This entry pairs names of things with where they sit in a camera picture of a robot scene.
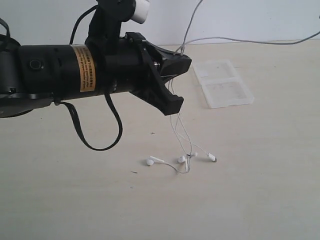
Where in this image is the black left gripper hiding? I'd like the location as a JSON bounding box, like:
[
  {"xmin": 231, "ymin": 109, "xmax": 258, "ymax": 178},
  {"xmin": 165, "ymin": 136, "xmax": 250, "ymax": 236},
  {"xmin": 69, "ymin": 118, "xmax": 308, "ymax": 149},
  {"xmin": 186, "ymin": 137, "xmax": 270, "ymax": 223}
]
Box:
[{"xmin": 72, "ymin": 32, "xmax": 192, "ymax": 116}]

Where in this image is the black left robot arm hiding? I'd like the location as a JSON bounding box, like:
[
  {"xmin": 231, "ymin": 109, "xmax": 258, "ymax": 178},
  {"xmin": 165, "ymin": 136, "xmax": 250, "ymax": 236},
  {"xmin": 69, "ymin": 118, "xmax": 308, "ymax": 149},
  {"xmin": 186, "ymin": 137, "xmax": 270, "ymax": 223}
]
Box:
[{"xmin": 0, "ymin": 32, "xmax": 192, "ymax": 118}]

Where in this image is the clear plastic storage case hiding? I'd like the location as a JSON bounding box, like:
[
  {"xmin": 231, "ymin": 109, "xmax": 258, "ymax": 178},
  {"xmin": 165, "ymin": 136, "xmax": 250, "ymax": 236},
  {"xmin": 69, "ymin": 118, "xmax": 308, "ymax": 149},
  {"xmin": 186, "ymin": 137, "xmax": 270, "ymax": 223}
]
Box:
[{"xmin": 193, "ymin": 59, "xmax": 255, "ymax": 109}]

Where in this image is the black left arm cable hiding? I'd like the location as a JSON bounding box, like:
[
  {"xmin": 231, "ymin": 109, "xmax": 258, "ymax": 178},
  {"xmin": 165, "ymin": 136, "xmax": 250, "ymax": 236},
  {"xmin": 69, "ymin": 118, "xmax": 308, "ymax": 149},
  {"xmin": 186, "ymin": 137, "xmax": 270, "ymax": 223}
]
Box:
[{"xmin": 0, "ymin": 4, "xmax": 124, "ymax": 151}]

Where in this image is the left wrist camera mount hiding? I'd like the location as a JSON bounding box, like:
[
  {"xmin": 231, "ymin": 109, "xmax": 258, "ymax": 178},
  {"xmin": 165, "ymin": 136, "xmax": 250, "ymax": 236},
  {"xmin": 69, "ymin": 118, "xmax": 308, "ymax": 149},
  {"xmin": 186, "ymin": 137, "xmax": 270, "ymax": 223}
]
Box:
[{"xmin": 85, "ymin": 0, "xmax": 150, "ymax": 55}]

